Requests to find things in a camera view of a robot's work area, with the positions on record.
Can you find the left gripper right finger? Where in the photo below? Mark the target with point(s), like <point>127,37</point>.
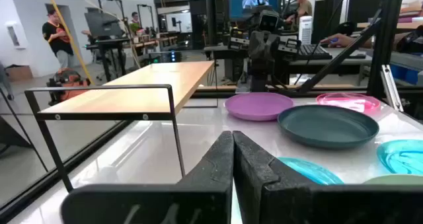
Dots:
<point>297,204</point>

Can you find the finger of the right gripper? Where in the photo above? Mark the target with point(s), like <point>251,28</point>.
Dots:
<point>256,45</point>
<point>272,45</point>

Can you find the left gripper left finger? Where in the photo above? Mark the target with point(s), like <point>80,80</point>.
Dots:
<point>172,204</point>

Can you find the turquoise transparent plate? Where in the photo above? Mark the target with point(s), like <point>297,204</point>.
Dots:
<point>314,172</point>
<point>403,156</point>

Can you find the purple plastic plate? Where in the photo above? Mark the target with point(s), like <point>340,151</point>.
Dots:
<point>257,106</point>

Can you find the black frying pan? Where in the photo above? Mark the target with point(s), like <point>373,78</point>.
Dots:
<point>327,126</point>

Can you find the pink transparent plate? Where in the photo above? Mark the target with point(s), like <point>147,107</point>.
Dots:
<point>347,101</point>

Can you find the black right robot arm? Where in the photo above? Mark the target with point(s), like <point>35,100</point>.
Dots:
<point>261,75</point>

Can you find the white tower appliance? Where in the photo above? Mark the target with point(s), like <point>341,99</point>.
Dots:
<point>305,30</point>

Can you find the black keyboard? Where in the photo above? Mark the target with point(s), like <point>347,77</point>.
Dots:
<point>314,52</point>

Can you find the person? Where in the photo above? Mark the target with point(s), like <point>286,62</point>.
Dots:
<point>303,6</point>
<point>57,39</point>
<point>135,22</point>

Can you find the person's hand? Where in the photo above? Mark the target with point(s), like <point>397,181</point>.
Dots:
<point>337,40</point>

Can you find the dark monitor on stand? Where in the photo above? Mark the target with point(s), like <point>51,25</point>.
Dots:
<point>104,25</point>

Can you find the orange and black vacuum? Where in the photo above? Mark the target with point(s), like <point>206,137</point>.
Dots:
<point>69,83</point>

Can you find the cardboard box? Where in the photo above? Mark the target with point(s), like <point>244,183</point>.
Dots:
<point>19,73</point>

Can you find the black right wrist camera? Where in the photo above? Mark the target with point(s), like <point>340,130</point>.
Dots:
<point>268,20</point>

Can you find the wooden shelf with black frame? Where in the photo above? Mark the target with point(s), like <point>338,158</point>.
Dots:
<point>148,85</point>

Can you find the silver aluminium bracket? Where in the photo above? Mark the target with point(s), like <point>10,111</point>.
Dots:
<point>391,88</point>

